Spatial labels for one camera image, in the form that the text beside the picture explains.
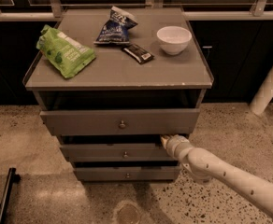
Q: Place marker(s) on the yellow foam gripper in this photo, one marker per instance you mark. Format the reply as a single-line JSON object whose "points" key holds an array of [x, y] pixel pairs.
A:
{"points": [[174, 144]]}

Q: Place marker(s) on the grey drawer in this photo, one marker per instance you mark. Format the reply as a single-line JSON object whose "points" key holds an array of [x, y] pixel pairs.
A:
{"points": [[115, 152], [105, 174], [120, 122]]}

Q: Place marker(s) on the grey top drawer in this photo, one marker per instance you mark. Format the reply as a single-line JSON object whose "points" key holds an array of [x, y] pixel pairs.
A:
{"points": [[120, 122]]}

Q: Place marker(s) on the grey bottom drawer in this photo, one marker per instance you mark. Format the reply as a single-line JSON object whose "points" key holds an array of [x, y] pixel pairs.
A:
{"points": [[105, 174]]}

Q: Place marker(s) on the grey drawer cabinet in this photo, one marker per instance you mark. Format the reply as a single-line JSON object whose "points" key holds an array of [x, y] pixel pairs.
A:
{"points": [[115, 81]]}

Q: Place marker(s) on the round floor drain cover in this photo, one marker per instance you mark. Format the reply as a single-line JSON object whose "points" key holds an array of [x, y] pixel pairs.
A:
{"points": [[127, 213]]}

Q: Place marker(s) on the black snack bar wrapper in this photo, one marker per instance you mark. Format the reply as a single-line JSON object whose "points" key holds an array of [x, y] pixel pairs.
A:
{"points": [[138, 53]]}

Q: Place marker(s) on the white bowl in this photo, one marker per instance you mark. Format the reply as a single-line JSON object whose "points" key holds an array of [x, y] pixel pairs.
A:
{"points": [[173, 39]]}

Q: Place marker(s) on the blue chip bag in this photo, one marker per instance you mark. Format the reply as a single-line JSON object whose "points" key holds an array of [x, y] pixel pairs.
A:
{"points": [[115, 30]]}

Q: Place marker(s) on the green chip bag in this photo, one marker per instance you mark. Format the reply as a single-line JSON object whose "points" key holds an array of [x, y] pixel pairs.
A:
{"points": [[67, 55]]}

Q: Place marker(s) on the metal window railing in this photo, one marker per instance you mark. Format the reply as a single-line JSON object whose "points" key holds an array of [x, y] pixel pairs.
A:
{"points": [[136, 3]]}

